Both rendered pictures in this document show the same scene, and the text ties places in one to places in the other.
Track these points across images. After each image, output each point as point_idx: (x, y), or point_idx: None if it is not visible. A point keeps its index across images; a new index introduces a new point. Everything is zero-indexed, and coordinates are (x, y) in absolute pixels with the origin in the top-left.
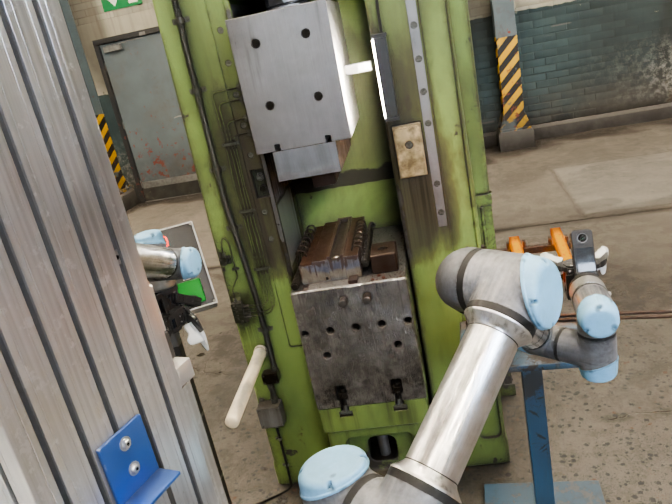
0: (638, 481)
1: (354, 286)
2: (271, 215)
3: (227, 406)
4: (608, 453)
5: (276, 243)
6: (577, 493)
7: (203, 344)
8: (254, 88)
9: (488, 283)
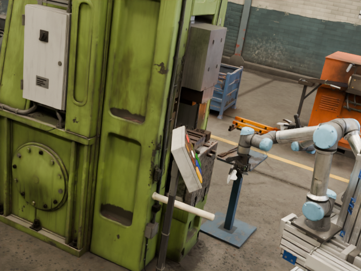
0: (222, 207)
1: (210, 148)
2: (173, 120)
3: (30, 268)
4: (205, 204)
5: (171, 135)
6: (219, 216)
7: (242, 175)
8: (208, 61)
9: (353, 125)
